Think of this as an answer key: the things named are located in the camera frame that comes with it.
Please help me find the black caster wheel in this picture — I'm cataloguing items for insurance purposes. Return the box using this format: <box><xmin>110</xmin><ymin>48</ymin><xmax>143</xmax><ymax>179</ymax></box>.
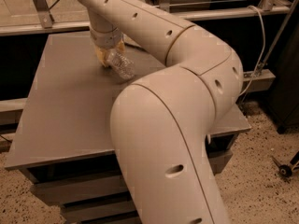
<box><xmin>272</xmin><ymin>151</ymin><xmax>299</xmax><ymax>177</ymax></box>

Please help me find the white cable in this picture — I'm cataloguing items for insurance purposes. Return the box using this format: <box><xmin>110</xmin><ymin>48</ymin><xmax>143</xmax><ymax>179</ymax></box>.
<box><xmin>238</xmin><ymin>5</ymin><xmax>267</xmax><ymax>97</ymax></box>

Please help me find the metal railing frame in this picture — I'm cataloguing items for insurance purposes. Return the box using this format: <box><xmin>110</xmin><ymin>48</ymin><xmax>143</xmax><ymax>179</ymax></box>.
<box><xmin>0</xmin><ymin>0</ymin><xmax>299</xmax><ymax>37</ymax></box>

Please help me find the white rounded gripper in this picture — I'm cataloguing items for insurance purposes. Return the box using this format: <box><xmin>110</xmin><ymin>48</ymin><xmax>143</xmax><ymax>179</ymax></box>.
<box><xmin>90</xmin><ymin>28</ymin><xmax>125</xmax><ymax>67</ymax></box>

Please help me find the clear plastic water bottle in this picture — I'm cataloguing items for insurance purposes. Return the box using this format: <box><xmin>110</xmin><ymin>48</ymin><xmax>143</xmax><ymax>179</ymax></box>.
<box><xmin>106</xmin><ymin>49</ymin><xmax>135</xmax><ymax>80</ymax></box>

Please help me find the grey drawer cabinet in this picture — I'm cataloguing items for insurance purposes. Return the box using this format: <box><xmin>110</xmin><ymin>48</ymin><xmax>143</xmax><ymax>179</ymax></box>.
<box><xmin>4</xmin><ymin>31</ymin><xmax>252</xmax><ymax>224</ymax></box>

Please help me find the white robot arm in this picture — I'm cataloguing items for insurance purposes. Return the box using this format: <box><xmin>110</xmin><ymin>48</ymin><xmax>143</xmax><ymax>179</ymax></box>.
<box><xmin>79</xmin><ymin>0</ymin><xmax>243</xmax><ymax>224</ymax></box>

